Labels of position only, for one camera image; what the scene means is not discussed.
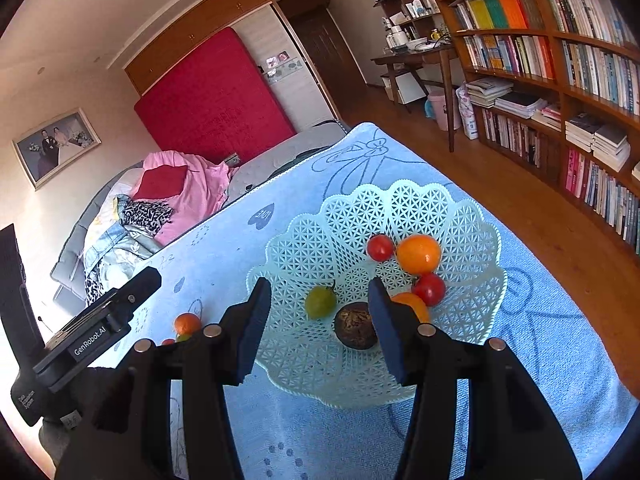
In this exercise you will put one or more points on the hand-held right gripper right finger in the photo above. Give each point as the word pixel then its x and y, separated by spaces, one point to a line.
pixel 390 330

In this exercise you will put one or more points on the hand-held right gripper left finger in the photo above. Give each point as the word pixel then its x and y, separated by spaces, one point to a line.
pixel 252 330

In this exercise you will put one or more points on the dark brown mangosteen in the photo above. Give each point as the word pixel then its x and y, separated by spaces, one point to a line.
pixel 355 327

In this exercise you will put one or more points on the orange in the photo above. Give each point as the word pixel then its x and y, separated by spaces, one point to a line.
pixel 419 254
pixel 187 323
pixel 414 304

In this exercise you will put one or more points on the pale green lattice fruit basket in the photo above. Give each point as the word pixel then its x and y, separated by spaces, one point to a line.
pixel 300 360

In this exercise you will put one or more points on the red tomato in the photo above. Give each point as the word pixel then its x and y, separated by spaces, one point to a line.
pixel 429 288
pixel 380 247

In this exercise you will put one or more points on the green tomato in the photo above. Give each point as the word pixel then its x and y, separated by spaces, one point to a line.
pixel 183 338
pixel 320 301

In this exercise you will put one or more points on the leopard print cloth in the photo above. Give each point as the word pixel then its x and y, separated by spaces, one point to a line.
pixel 145 215
pixel 92 287

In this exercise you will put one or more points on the floral pale blue quilt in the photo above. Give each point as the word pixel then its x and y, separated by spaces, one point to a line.
pixel 125 247

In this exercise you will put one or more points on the light blue printed towel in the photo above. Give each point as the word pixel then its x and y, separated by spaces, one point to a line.
pixel 500 360

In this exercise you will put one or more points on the pink blanket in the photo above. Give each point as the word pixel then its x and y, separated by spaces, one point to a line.
pixel 200 185

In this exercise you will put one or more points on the grey bed mattress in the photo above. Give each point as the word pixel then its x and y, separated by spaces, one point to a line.
pixel 280 160

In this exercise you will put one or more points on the red pillow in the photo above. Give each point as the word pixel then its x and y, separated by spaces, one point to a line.
pixel 160 182

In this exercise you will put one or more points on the red mattress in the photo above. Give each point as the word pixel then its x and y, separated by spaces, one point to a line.
pixel 215 110

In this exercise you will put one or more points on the pink trash bin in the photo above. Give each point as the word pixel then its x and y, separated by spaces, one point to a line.
pixel 445 110

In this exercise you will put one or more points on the white printed bag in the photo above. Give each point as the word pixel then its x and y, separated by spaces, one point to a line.
pixel 467 112

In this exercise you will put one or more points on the white small cabinet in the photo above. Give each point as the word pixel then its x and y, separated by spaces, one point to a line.
pixel 405 87

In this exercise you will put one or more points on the wooden desk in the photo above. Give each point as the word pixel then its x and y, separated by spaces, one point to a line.
pixel 420 57

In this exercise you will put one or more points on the dark wooden door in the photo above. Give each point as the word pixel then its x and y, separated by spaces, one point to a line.
pixel 330 50

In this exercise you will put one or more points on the white kettle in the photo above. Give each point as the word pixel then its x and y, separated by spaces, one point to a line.
pixel 397 37

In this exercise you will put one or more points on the wooden bookshelf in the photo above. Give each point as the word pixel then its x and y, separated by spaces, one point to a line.
pixel 560 90

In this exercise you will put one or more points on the wooden and white wardrobe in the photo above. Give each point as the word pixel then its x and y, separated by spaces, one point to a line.
pixel 225 15

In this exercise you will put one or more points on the framed wall photo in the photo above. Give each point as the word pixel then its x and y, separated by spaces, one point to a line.
pixel 55 145

